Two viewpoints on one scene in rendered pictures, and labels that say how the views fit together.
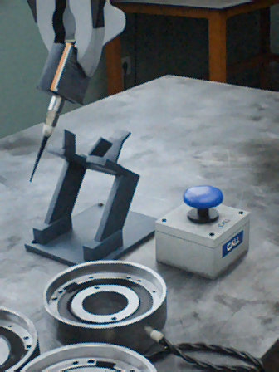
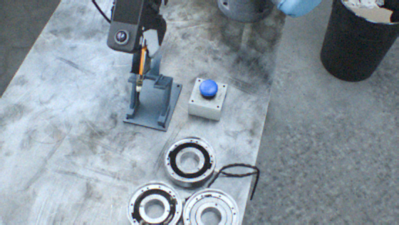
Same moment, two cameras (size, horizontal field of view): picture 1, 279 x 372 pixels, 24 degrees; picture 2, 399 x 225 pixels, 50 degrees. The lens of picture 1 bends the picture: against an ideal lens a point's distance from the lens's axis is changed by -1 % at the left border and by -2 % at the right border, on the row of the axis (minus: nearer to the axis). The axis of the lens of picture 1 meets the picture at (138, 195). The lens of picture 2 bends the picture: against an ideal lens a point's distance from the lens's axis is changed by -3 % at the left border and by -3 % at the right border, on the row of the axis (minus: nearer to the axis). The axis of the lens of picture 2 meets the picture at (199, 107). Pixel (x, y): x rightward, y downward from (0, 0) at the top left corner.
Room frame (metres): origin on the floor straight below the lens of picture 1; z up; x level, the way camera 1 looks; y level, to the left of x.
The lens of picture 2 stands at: (0.12, 0.18, 1.63)
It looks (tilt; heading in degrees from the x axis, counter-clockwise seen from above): 57 degrees down; 335
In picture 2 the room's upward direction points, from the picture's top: 1 degrees clockwise
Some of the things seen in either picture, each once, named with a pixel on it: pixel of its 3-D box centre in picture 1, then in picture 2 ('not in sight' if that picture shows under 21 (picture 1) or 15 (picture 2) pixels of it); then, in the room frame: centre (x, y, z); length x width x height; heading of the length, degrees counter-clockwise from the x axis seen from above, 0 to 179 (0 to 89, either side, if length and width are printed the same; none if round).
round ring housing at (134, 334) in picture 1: (105, 310); (189, 161); (0.48, 0.03, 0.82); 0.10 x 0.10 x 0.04
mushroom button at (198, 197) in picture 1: (203, 212); (208, 92); (0.60, -0.06, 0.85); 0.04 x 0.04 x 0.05
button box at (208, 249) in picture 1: (206, 232); (209, 97); (0.61, -0.07, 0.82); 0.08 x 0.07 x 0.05; 141
